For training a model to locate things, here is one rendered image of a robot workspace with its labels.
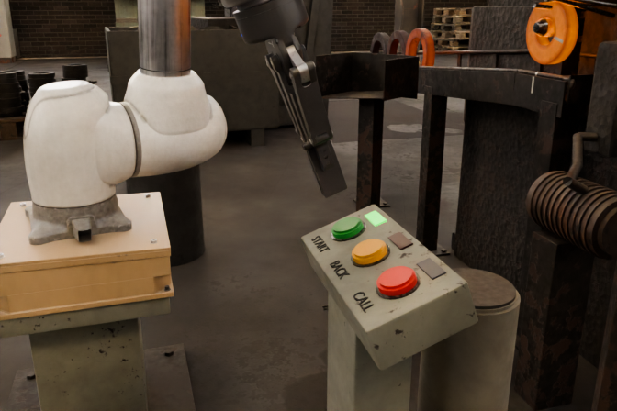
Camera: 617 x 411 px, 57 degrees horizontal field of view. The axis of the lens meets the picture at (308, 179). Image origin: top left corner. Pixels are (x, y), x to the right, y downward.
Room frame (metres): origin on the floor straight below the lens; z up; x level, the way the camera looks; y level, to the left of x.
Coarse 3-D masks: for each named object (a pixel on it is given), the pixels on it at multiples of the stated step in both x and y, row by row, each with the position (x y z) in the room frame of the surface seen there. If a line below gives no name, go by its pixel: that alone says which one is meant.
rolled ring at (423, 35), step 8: (416, 32) 2.13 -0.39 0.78; (424, 32) 2.09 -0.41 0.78; (408, 40) 2.20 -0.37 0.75; (416, 40) 2.17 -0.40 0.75; (424, 40) 2.06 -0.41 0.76; (432, 40) 2.06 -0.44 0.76; (408, 48) 2.19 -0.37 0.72; (416, 48) 2.19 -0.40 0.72; (424, 48) 2.06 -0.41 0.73; (432, 48) 2.05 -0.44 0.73; (424, 56) 2.06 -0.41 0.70; (432, 56) 2.05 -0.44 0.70; (424, 64) 2.05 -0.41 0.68; (432, 64) 2.05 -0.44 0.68
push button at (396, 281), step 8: (384, 272) 0.53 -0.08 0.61; (392, 272) 0.53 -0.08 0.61; (400, 272) 0.52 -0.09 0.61; (408, 272) 0.52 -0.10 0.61; (384, 280) 0.52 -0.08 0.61; (392, 280) 0.51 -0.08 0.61; (400, 280) 0.51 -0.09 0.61; (408, 280) 0.51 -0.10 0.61; (416, 280) 0.51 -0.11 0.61; (384, 288) 0.51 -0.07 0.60; (392, 288) 0.50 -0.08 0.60; (400, 288) 0.50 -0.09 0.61; (408, 288) 0.50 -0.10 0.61
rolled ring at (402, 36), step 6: (402, 30) 2.31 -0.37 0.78; (390, 36) 2.36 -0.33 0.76; (396, 36) 2.31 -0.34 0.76; (402, 36) 2.26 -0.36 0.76; (408, 36) 2.26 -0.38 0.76; (390, 42) 2.36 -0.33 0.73; (396, 42) 2.35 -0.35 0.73; (402, 42) 2.25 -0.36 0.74; (390, 48) 2.37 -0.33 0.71; (396, 48) 2.37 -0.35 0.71; (402, 48) 2.25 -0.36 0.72; (396, 54) 2.38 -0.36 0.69; (402, 54) 2.24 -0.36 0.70
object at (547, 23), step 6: (546, 18) 1.43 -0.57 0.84; (582, 18) 1.46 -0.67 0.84; (534, 24) 1.44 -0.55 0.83; (540, 24) 1.42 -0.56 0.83; (546, 24) 1.42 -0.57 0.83; (552, 24) 1.42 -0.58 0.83; (582, 24) 1.44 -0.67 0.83; (534, 30) 1.44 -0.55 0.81; (540, 30) 1.42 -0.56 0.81; (546, 30) 1.42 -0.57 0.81; (552, 30) 1.42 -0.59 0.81; (582, 30) 1.45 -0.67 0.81; (540, 36) 1.44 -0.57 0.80; (546, 36) 1.43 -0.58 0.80; (552, 36) 1.44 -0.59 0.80
